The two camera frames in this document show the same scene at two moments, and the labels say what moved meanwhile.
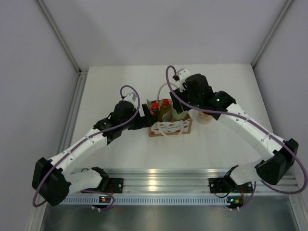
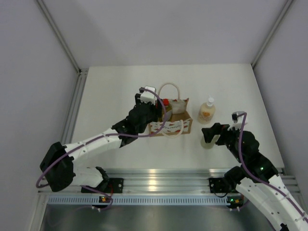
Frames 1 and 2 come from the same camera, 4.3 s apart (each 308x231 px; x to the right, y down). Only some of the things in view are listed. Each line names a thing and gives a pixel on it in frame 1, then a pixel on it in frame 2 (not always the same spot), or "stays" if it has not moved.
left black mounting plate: (116, 184) stays
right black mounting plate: (221, 185) stays
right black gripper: (177, 105) → (216, 129)
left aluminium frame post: (79, 80) stays
